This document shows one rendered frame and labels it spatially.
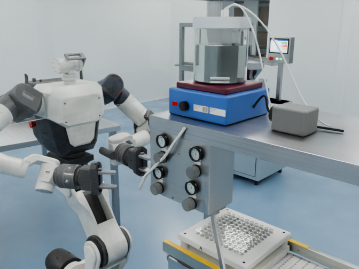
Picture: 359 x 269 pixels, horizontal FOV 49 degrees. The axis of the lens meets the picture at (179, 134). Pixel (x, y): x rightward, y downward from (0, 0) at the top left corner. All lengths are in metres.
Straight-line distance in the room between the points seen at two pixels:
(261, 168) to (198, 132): 2.86
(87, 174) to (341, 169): 0.89
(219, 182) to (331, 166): 0.33
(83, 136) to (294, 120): 1.03
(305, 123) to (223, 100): 0.20
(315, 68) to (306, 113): 5.43
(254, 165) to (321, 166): 2.98
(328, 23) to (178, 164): 5.35
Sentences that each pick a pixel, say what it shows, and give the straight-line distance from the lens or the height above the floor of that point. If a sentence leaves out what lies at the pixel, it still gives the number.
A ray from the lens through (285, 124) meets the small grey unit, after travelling 0.93.
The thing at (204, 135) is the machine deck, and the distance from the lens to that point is 0.96.
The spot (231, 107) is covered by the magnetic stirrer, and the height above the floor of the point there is 1.32.
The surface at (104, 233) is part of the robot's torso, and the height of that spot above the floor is 0.66.
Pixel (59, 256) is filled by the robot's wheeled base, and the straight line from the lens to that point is 2.20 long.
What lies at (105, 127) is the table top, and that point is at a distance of 2.52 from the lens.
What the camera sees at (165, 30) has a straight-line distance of 1.19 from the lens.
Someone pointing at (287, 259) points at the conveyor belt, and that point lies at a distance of 1.28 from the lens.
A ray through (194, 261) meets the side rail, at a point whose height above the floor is 0.86.
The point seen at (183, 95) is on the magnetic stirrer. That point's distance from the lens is 1.04.
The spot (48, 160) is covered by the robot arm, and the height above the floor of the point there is 1.04.
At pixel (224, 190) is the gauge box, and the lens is 1.05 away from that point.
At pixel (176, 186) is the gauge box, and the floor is 1.09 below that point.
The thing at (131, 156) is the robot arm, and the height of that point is 1.00.
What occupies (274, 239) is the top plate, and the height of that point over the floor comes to 0.91.
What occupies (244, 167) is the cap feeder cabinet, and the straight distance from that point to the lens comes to 3.85.
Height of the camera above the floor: 1.53
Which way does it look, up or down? 16 degrees down
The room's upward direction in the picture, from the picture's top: straight up
